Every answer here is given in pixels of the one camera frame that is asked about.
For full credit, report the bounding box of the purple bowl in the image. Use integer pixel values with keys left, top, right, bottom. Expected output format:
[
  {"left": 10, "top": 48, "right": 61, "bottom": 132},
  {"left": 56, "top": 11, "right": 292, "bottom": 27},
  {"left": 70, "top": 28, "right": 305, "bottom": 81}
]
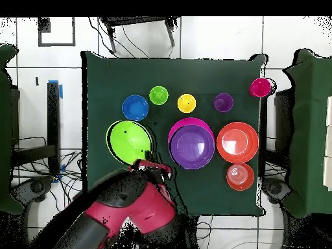
[{"left": 169, "top": 124, "right": 216, "bottom": 170}]

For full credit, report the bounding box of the blue tape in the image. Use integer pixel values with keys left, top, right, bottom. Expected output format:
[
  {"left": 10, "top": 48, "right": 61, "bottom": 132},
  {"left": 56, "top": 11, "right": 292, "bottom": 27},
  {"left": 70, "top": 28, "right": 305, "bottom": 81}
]
[{"left": 47, "top": 79, "right": 64, "bottom": 99}]

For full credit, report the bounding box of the black stool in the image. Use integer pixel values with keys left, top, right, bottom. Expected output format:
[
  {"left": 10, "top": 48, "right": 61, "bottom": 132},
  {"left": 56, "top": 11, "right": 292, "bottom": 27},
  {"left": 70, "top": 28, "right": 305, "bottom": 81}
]
[{"left": 99, "top": 16, "right": 180, "bottom": 54}]

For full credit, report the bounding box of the large pink bowl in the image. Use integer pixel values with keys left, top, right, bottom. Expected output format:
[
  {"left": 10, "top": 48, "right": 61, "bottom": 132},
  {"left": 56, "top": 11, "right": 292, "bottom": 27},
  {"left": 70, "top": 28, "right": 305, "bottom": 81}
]
[{"left": 167, "top": 117, "right": 215, "bottom": 144}]

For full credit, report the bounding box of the blue bowl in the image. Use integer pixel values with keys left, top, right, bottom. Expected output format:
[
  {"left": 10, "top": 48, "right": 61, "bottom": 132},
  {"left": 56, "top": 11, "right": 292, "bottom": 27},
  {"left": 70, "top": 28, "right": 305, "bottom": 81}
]
[{"left": 122, "top": 95, "right": 150, "bottom": 122}]

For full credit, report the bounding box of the dark green tablecloth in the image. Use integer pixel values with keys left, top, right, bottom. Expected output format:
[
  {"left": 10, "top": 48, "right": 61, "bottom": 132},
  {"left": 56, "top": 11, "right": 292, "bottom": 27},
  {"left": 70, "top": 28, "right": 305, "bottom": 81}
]
[{"left": 80, "top": 51, "right": 268, "bottom": 217}]

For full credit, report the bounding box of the pink cup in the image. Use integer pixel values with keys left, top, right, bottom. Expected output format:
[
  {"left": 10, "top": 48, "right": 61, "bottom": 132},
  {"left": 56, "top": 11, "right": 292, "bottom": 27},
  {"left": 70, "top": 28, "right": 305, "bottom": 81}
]
[{"left": 248, "top": 77, "right": 273, "bottom": 99}]

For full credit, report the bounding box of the small orange bowl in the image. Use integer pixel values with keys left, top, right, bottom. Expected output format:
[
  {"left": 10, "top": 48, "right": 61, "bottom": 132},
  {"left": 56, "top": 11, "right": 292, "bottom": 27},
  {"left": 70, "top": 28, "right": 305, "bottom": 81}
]
[{"left": 226, "top": 163, "right": 255, "bottom": 192}]

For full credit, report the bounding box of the tangle of cables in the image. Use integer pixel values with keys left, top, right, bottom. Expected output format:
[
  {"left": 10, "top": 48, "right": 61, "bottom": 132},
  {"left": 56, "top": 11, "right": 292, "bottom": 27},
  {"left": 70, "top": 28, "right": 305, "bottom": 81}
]
[{"left": 11, "top": 136, "right": 84, "bottom": 208}]

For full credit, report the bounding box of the green cup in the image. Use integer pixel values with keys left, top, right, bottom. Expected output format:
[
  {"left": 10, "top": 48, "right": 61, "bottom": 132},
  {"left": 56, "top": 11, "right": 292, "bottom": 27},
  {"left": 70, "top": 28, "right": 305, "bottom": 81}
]
[{"left": 149, "top": 86, "right": 169, "bottom": 106}]

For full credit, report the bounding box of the purple cup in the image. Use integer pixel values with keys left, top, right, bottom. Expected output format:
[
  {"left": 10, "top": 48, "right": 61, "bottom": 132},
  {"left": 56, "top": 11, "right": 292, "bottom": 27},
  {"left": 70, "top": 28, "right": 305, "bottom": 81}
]
[{"left": 213, "top": 92, "right": 234, "bottom": 113}]

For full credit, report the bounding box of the yellow cup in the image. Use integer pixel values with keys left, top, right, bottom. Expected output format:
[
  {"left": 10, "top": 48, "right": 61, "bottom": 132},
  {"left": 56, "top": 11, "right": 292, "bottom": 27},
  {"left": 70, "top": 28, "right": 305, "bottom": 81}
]
[{"left": 177, "top": 93, "right": 197, "bottom": 114}]

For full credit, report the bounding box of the black metal frame beam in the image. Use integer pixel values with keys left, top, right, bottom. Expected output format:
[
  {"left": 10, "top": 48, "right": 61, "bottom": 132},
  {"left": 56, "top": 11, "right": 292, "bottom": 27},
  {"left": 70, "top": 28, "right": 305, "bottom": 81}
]
[{"left": 11, "top": 81, "right": 61, "bottom": 175}]

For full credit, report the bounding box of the green cloth side table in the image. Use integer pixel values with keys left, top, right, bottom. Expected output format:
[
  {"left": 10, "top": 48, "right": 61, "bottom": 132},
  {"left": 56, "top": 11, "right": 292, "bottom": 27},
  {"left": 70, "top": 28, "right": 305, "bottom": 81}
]
[
  {"left": 281, "top": 48, "right": 332, "bottom": 219},
  {"left": 0, "top": 43, "right": 25, "bottom": 215}
]

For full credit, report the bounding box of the large orange bowl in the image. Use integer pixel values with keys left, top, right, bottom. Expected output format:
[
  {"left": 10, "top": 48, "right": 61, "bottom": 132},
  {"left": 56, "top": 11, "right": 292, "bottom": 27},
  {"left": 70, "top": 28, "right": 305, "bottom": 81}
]
[{"left": 216, "top": 121, "right": 259, "bottom": 164}]

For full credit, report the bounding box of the black metal post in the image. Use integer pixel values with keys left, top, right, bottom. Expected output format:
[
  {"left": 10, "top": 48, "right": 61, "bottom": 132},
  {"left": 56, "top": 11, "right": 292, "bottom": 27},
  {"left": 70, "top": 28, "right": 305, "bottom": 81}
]
[{"left": 259, "top": 97, "right": 268, "bottom": 177}]

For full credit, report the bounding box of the green bowl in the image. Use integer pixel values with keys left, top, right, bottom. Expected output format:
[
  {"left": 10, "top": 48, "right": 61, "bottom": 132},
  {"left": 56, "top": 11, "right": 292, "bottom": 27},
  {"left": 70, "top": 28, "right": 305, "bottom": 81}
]
[{"left": 106, "top": 120, "right": 154, "bottom": 166}]

